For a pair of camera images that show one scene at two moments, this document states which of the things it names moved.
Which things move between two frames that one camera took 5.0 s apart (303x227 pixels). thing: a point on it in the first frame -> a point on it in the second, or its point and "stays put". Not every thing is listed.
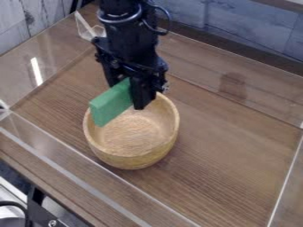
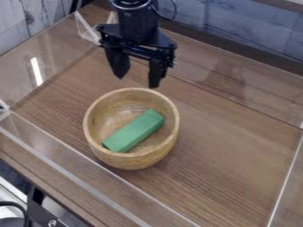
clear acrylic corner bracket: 87,31 stays put
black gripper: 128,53 -> 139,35
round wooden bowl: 136,139 stays put
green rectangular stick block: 112,103 -> 133,132
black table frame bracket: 37,215 stays put
